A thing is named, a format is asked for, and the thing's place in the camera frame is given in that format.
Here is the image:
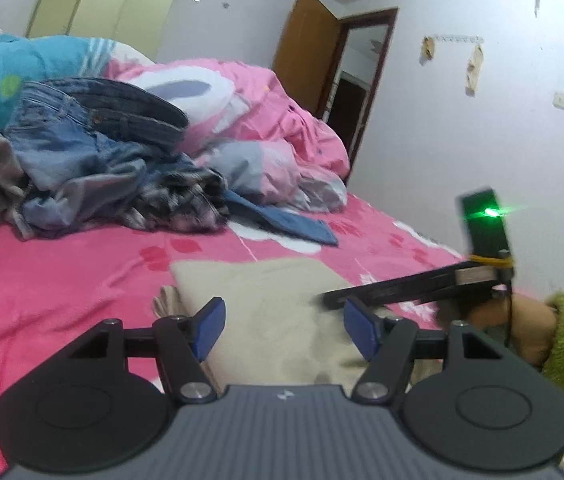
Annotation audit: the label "pink quilt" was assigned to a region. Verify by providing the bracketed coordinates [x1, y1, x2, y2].
[112, 57, 350, 213]

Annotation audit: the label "grey blue garment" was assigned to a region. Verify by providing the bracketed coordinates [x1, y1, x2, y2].
[9, 160, 150, 241]

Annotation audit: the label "light blue jeans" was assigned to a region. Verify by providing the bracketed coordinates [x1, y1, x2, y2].
[4, 80, 183, 196]

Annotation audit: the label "dark brown door frame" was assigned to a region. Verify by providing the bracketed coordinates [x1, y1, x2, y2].
[314, 7, 400, 186]

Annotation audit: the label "black white plaid shirt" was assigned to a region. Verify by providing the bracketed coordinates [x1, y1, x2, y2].
[122, 167, 230, 233]

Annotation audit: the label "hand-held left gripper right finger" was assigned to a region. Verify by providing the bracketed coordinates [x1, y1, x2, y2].
[343, 296, 505, 406]

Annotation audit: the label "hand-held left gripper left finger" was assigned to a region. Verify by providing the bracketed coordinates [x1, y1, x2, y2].
[64, 296, 227, 406]

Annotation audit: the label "blue dotted quilt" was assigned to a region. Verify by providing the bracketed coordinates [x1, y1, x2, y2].
[0, 34, 155, 133]

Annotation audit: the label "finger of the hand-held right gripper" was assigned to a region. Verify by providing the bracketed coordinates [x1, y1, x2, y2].
[319, 265, 464, 311]
[372, 279, 508, 309]

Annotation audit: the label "pale green wardrobe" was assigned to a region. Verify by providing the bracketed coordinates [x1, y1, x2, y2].
[26, 0, 185, 63]

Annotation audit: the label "dark denim jeans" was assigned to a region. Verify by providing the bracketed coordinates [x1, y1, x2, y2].
[59, 76, 190, 151]

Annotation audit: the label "person's right hand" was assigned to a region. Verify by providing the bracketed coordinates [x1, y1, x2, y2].
[464, 294, 560, 368]

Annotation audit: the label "beige pants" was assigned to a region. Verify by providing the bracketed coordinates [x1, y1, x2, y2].
[154, 257, 443, 391]

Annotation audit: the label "brown wooden door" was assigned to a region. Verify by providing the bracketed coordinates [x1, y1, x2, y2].
[272, 0, 345, 118]

